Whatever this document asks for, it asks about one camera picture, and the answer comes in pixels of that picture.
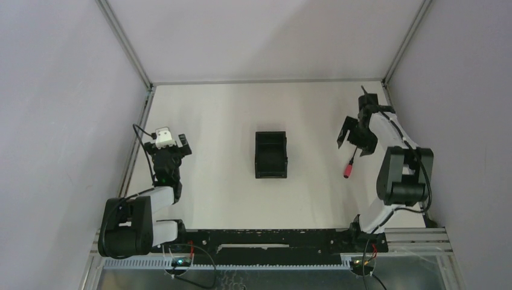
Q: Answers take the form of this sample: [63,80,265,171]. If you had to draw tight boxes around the circuit board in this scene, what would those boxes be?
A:
[171,257,192,268]
[351,260,374,267]

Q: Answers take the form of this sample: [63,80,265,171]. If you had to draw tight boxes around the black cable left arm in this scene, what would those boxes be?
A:
[132,123,158,189]

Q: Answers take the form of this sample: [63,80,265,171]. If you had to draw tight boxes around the black mounting rail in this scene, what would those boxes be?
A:
[171,228,389,266]

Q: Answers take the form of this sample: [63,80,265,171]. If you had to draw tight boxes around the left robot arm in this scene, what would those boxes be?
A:
[98,131,192,259]

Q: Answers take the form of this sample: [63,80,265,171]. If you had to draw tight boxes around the right circuit board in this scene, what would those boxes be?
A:
[351,260,374,267]

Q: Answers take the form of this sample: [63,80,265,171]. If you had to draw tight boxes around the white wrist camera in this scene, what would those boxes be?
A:
[155,127,177,149]

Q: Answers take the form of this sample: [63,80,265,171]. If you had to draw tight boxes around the white slotted cable duct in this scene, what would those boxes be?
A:
[103,256,353,271]

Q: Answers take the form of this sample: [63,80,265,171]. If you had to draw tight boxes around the red handled screwdriver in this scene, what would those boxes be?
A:
[343,147,358,179]

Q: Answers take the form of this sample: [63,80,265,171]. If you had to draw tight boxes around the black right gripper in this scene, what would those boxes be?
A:
[338,115,379,156]

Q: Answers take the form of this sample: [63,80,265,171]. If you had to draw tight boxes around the aluminium frame base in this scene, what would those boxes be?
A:
[80,228,464,289]

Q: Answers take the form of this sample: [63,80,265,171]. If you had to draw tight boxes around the left circuit board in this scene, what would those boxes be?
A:
[171,257,192,268]

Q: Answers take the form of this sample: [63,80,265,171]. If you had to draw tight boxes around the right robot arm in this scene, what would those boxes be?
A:
[336,92,434,251]

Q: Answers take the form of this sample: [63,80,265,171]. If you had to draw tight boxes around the black plastic bin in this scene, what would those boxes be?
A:
[254,131,288,179]

